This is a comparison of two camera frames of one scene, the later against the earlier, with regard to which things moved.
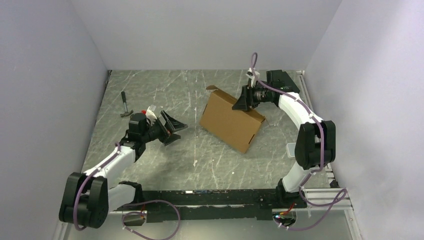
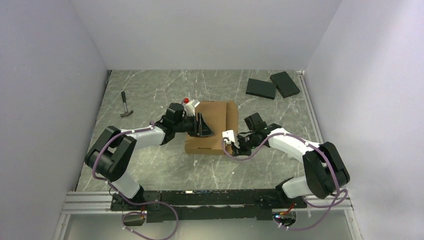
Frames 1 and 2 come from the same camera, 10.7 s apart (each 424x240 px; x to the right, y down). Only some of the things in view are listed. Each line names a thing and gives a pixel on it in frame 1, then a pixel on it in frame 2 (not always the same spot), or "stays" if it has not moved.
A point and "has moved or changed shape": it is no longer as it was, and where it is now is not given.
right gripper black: (242, 103) -> (241, 151)
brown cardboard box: (236, 128) has moved or changed shape
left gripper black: (173, 125) -> (200, 127)
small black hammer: (127, 113) stays
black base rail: (202, 204) stays
